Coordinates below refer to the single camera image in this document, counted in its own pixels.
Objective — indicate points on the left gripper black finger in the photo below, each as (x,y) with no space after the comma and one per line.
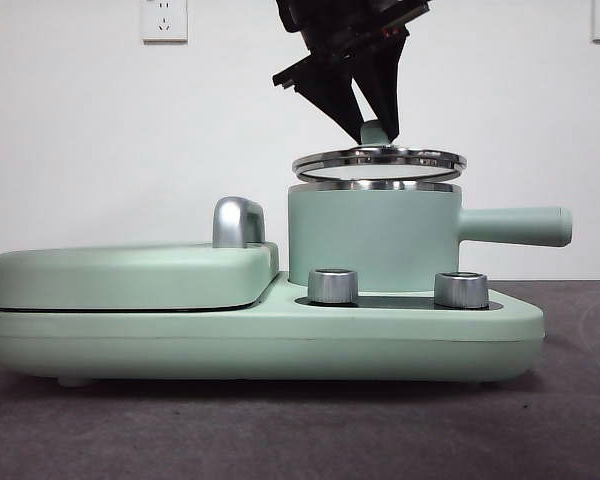
(385,85)
(335,100)

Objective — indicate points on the glass pot lid green knob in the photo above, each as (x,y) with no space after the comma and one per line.
(372,136)

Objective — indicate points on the silver control knob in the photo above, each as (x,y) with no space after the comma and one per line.
(461,290)
(332,287)

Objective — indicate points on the mint green breakfast machine base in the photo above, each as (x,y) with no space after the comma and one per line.
(280,345)

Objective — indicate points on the mint green griddle lid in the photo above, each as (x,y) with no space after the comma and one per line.
(130,275)

